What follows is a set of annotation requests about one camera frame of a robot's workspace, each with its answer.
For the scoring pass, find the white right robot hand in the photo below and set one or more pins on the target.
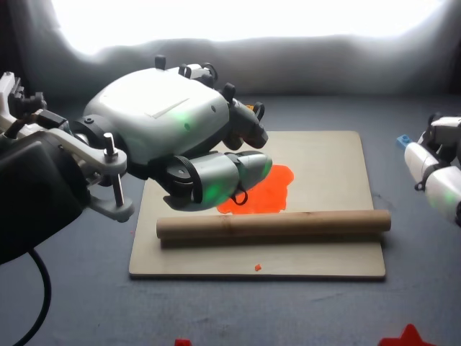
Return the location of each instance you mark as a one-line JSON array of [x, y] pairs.
[[441, 184]]

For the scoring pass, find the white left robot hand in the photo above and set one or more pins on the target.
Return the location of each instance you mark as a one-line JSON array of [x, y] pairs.
[[155, 111]]

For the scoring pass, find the wooden rolling pin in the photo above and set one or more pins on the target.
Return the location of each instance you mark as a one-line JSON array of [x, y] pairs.
[[273, 223]]

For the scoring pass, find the blue toy brick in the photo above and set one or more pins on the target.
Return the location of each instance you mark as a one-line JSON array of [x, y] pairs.
[[402, 141]]

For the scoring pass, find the light wooden board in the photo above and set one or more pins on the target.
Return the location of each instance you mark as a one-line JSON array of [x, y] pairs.
[[324, 169]]

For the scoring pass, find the flattened orange clay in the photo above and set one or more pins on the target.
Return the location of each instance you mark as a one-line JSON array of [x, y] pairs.
[[270, 194]]

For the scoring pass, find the red star-shaped toy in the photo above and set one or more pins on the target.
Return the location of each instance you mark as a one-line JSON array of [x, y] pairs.
[[407, 337]]

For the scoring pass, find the white backdrop sheet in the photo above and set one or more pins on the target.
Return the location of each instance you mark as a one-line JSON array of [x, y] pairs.
[[324, 68]]

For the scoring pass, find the grey table cloth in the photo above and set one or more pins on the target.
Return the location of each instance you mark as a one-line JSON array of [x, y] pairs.
[[288, 313]]

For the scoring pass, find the red toy brick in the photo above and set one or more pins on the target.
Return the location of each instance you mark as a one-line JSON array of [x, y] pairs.
[[182, 342]]

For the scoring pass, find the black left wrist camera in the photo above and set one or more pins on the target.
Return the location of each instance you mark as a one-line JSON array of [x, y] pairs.
[[32, 102]]

